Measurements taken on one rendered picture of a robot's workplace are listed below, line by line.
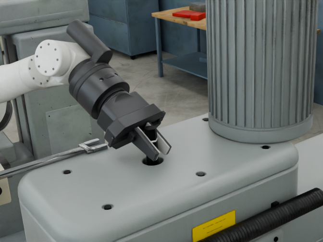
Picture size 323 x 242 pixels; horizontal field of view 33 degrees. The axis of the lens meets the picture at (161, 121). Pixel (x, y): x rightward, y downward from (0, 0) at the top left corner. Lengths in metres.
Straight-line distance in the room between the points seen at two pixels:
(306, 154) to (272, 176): 0.31
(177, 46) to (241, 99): 7.51
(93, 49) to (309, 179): 0.51
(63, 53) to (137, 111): 0.17
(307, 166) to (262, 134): 0.25
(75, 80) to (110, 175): 0.18
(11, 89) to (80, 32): 0.20
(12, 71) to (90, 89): 0.20
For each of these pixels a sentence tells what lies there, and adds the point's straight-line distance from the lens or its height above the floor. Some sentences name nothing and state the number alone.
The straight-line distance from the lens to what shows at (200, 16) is 6.77.
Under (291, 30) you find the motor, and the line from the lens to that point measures 0.95.
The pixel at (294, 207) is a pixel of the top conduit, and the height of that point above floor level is 1.80.
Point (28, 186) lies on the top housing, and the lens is 0.93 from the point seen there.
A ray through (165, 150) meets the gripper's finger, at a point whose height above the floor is 1.91.
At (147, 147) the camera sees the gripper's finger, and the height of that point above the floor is 1.92.
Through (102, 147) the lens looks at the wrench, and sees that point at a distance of 1.01.
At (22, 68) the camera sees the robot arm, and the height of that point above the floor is 2.02.
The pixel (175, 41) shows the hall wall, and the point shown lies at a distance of 8.49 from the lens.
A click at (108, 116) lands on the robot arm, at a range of 0.93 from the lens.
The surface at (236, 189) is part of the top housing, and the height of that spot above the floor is 1.86.
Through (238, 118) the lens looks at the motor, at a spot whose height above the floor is 1.93.
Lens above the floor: 2.32
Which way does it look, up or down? 22 degrees down
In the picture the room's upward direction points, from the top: 4 degrees counter-clockwise
